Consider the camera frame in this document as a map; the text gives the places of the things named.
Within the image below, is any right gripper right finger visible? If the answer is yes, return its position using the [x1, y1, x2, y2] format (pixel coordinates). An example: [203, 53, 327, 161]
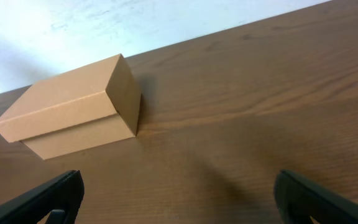
[273, 170, 358, 223]

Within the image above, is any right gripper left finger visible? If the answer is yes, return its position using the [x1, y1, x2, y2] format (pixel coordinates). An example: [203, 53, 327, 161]
[0, 170, 85, 224]

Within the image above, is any cardboard box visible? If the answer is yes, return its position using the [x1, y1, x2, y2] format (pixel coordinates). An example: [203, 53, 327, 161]
[0, 54, 141, 160]

